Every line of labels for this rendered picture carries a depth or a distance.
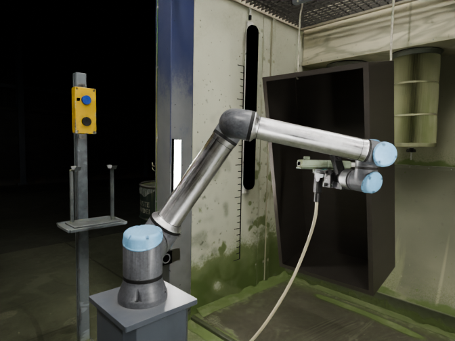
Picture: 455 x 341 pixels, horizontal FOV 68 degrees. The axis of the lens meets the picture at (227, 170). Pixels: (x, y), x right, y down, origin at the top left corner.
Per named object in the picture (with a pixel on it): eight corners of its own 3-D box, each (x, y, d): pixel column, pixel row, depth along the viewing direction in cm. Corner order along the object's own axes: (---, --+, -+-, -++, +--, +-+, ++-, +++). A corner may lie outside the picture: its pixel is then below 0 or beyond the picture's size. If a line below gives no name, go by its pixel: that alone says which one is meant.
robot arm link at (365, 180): (385, 170, 137) (383, 194, 138) (362, 168, 149) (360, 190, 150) (368, 170, 134) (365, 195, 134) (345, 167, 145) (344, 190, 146)
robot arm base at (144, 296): (133, 314, 118) (133, 287, 117) (108, 296, 132) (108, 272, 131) (177, 298, 131) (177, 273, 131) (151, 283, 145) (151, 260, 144)
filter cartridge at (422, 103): (407, 161, 244) (412, 44, 237) (376, 159, 279) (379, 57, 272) (449, 160, 251) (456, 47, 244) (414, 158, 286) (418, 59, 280)
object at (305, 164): (299, 203, 163) (302, 156, 161) (294, 201, 167) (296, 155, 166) (375, 201, 181) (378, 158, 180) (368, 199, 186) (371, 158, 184)
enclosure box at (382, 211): (307, 245, 243) (294, 74, 216) (395, 266, 202) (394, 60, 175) (279, 266, 219) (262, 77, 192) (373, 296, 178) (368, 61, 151)
